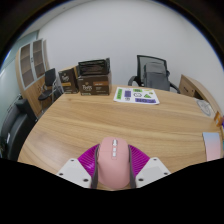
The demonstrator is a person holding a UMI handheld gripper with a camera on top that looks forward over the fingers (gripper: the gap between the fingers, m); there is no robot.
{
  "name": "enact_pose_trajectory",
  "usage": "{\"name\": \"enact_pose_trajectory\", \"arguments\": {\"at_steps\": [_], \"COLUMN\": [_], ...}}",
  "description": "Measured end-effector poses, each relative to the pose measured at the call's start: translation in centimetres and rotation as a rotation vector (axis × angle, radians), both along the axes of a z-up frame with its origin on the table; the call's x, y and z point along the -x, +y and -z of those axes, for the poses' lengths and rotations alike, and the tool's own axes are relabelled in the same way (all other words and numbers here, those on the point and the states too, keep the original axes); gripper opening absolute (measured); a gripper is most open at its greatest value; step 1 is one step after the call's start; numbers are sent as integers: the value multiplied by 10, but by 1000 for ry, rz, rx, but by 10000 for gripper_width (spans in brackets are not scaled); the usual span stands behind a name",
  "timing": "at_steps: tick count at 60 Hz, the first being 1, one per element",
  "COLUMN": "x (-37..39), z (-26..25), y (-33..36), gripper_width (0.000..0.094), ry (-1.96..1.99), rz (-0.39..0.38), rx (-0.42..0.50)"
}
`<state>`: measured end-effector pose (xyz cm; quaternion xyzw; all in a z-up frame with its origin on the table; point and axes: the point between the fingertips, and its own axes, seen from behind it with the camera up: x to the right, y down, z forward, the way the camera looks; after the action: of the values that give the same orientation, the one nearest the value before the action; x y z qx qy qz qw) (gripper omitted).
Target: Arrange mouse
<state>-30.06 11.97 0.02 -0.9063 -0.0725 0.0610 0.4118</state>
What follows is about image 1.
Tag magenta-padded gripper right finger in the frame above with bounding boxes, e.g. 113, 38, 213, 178
128, 144, 172, 189

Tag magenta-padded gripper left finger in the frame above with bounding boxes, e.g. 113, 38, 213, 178
56, 143, 100, 190

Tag pink computer mouse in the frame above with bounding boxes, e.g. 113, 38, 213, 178
96, 136, 132, 190

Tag pink-blue gradient mouse pad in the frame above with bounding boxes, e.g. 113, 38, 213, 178
202, 131, 222, 162

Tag black leather sofa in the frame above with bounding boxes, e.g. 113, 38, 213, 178
0, 98, 38, 161

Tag white sticker sheet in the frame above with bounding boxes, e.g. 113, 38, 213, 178
113, 86, 160, 106

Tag orange-brown cardboard box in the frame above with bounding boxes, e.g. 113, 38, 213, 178
214, 111, 224, 126

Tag wide brown cardboard box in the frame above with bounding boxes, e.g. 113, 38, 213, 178
76, 73, 113, 97

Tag wooden side desk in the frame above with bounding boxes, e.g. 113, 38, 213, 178
178, 74, 223, 114

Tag wooden glass-door shelf cabinet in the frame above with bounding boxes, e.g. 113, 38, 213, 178
14, 38, 56, 118

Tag grey backpack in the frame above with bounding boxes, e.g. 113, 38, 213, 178
143, 61, 171, 91

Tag black visitor chair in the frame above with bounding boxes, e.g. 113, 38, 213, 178
37, 68, 64, 103

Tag black mesh office chair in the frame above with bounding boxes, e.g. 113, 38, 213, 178
127, 54, 181, 94

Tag black open box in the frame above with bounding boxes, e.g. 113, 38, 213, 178
77, 57, 111, 77

